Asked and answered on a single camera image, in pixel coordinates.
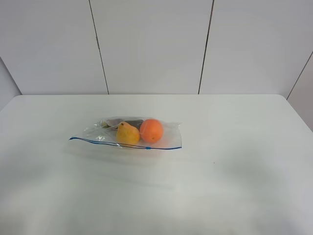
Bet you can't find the clear zip bag blue seal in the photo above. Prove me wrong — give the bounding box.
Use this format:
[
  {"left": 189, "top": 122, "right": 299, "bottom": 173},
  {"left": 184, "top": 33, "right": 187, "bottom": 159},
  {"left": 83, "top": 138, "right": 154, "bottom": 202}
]
[{"left": 70, "top": 117, "right": 182, "bottom": 150}]

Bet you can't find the orange fruit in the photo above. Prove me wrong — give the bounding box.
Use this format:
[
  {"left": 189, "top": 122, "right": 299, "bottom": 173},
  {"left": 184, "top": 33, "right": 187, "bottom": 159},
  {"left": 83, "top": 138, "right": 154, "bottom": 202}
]
[{"left": 139, "top": 119, "right": 164, "bottom": 143}]

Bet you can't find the yellow pear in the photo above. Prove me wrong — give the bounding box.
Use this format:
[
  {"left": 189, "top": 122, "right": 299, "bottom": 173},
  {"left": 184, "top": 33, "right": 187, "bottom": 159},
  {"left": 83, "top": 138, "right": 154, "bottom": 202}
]
[{"left": 116, "top": 121, "right": 140, "bottom": 145}]

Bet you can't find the dark purple eggplant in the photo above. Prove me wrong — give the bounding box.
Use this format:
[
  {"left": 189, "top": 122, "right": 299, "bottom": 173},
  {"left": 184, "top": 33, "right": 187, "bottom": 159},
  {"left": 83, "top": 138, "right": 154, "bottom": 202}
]
[{"left": 105, "top": 118, "right": 144, "bottom": 130}]

